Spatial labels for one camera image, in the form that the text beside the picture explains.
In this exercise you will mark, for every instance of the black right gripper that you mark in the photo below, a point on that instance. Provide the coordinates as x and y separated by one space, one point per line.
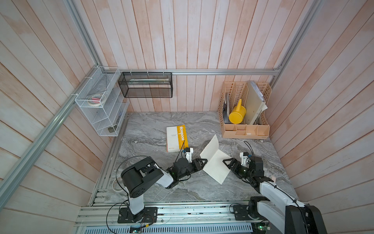
230 165

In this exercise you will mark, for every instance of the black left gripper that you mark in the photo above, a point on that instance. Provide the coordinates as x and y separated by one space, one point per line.
197 165

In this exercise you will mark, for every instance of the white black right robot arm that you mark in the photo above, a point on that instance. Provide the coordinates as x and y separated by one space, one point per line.
273 205

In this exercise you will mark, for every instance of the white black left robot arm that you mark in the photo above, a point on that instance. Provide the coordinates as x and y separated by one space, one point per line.
141 176

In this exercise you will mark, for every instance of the yellow plastic watering can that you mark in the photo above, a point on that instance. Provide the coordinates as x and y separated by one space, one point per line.
238 113

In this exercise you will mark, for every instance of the grey book in organizer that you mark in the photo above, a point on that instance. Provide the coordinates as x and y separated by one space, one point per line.
226 111

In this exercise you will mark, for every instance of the beige plastic desk organizer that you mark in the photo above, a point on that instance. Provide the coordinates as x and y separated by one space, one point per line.
239 90

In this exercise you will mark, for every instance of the beige folder in organizer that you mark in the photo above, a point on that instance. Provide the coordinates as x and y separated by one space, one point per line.
255 103

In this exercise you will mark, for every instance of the tape roll on shelf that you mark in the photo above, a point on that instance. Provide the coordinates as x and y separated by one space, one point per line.
96 100

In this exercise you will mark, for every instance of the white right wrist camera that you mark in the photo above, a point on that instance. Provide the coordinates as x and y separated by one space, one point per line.
245 158

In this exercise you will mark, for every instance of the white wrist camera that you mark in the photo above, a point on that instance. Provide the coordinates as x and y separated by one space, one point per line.
188 154
245 158

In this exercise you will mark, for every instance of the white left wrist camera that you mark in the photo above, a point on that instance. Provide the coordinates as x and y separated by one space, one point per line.
188 154

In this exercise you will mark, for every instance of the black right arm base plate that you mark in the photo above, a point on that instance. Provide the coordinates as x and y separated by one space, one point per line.
244 212

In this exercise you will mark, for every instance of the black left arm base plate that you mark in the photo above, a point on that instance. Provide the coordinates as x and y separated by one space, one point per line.
147 215

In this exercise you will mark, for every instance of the horizontal aluminium wall rail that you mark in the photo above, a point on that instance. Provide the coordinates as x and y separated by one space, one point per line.
203 72

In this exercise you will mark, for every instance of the black mesh wall basket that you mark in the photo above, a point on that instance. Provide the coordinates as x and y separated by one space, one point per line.
146 84

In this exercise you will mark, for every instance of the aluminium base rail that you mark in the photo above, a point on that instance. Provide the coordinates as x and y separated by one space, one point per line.
172 218

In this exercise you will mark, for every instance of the white wire mesh shelf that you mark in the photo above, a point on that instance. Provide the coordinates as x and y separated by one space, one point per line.
106 119

